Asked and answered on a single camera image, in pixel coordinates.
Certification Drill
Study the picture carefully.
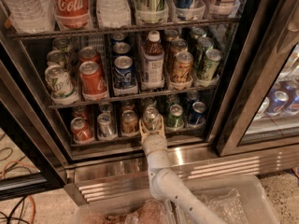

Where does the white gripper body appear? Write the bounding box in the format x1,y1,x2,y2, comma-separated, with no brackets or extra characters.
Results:
142,133,167,156

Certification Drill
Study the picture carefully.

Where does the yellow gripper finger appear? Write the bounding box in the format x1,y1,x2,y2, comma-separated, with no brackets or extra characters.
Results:
158,115,165,136
139,119,149,142

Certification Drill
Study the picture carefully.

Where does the silver green 7up can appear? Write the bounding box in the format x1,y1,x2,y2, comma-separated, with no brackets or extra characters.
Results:
142,106,161,132

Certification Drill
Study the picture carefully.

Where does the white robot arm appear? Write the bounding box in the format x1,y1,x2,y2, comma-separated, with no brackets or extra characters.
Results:
139,119,227,224

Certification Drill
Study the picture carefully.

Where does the gold can bottom front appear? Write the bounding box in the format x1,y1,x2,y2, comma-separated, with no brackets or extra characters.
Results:
121,110,139,134

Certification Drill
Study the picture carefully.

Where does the gold can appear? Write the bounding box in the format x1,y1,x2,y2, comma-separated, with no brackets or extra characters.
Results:
121,110,139,134
170,51,193,83

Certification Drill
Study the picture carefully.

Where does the green can bottom front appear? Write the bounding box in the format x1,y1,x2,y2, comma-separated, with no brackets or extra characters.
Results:
166,104,184,129

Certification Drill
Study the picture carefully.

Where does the blue can bottom front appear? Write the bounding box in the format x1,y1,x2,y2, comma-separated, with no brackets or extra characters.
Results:
187,102,206,125

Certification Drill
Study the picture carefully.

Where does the silver can bottom front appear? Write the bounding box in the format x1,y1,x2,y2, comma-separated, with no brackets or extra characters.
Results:
97,113,116,139

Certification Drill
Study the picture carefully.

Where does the blue pepsi can middle front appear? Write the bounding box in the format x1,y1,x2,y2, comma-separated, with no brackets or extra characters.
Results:
113,56,135,90

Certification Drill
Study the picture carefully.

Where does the red cola can bottom front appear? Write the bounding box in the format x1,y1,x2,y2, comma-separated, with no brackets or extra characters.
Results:
70,117,93,143

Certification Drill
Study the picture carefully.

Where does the red cola can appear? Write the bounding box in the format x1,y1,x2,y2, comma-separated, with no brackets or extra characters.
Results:
79,62,106,96
79,47,101,63
70,117,93,143

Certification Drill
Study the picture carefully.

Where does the gold can middle front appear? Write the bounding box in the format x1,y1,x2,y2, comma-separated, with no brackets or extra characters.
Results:
170,51,193,83

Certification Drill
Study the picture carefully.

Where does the red cola can middle front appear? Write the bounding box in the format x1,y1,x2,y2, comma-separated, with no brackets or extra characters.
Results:
79,62,106,96

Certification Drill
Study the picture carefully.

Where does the green can middle front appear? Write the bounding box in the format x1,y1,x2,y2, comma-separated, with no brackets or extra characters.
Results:
197,49,222,80

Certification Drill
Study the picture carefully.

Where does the white 7up can middle shelf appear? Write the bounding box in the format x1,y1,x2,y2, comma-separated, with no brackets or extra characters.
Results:
45,64,76,105

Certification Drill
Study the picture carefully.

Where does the red cola can middle rear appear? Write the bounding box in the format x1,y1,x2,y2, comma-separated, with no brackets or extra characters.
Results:
79,47,101,63

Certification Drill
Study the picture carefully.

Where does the silver can middle left rear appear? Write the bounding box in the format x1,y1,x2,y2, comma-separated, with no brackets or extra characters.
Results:
46,50,66,68

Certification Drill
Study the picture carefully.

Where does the blue can behind glass door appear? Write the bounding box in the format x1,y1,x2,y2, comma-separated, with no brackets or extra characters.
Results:
266,91,289,116

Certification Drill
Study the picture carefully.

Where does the clear plastic bin left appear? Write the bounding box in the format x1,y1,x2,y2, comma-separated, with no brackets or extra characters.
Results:
69,191,177,224

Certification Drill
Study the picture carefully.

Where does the clear plastic bin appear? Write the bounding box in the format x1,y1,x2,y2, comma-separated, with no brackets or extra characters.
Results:
69,191,177,224
185,175,280,224

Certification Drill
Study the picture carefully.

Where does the brown tea bottle white cap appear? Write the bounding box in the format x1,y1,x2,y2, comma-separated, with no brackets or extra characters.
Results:
143,31,164,83

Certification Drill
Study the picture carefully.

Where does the clear plastic bin right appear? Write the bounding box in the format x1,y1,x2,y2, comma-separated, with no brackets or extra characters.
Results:
185,175,280,224

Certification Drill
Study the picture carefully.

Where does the clear water bottle centre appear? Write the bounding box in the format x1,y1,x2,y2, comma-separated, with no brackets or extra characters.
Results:
96,0,131,28

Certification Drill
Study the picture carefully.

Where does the clear water bottle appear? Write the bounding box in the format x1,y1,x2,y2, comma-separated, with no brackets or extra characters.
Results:
4,0,55,34
96,0,131,28

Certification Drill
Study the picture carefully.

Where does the red coca-cola bottle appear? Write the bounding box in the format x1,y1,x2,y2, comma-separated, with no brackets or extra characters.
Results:
55,0,90,29

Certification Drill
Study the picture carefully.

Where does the clear water bottle left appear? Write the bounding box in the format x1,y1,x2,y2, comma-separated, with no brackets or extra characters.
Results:
4,0,55,34

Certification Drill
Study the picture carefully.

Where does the orange cable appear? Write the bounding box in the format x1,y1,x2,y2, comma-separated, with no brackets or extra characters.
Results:
0,160,36,224

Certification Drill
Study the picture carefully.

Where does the black cable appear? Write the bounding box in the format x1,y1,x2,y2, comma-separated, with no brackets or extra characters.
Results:
0,195,30,224

